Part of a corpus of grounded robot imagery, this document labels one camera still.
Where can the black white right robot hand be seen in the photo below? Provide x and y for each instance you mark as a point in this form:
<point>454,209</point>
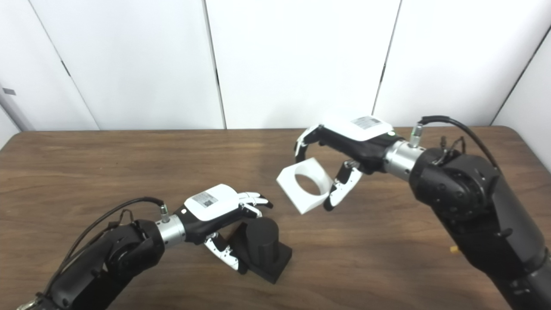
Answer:
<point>361,133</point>

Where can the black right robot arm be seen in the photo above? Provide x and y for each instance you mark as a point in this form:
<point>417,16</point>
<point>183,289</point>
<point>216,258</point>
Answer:
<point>465,189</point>

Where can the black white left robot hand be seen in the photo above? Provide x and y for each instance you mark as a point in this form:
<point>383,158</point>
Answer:
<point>211,202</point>

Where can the white square piece with hole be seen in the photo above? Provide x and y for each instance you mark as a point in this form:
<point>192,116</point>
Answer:
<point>292,187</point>

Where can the black peg with square base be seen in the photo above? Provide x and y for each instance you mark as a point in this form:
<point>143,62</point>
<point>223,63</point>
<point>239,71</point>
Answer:
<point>262,241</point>

